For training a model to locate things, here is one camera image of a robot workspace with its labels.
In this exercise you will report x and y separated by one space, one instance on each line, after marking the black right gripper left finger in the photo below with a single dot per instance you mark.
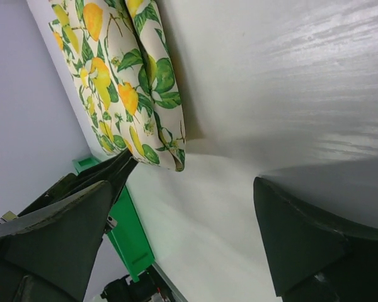
48 254

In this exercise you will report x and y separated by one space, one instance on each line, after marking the lemon print skirt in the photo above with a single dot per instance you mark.
119 63

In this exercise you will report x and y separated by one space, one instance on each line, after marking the aluminium front rail frame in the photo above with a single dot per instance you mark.
165 286

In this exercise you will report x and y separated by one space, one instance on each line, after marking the green plastic tray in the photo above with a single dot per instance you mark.
129 238

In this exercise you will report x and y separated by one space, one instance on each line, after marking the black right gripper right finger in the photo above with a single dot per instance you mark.
312 254

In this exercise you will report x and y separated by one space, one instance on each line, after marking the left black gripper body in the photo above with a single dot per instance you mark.
115 170

